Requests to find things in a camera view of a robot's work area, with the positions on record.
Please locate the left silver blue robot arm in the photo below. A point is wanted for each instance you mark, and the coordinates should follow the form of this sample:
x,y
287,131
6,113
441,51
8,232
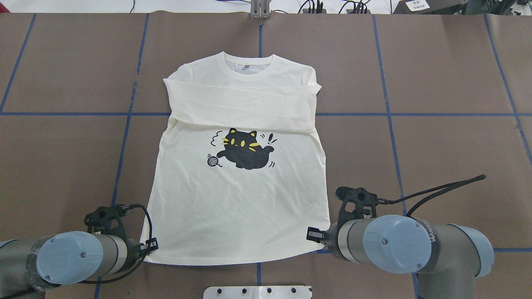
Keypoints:
x,y
29,268

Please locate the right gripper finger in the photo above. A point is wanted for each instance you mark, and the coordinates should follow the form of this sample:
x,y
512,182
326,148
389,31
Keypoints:
x,y
316,235

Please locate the white camera pedestal column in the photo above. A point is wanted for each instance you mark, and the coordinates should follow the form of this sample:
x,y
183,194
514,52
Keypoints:
x,y
259,292

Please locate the aluminium frame post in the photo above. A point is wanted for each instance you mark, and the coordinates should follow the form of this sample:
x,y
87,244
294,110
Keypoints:
x,y
260,9

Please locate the cream long-sleeve cat shirt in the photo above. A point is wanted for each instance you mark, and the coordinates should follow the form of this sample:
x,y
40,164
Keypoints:
x,y
240,173

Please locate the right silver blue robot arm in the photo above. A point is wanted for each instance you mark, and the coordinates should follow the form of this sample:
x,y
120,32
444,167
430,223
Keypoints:
x,y
446,258

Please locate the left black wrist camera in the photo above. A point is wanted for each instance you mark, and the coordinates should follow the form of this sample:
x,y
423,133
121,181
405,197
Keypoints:
x,y
107,220

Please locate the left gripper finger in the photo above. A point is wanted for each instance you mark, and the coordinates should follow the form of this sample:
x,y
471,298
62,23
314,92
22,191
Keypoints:
x,y
149,246

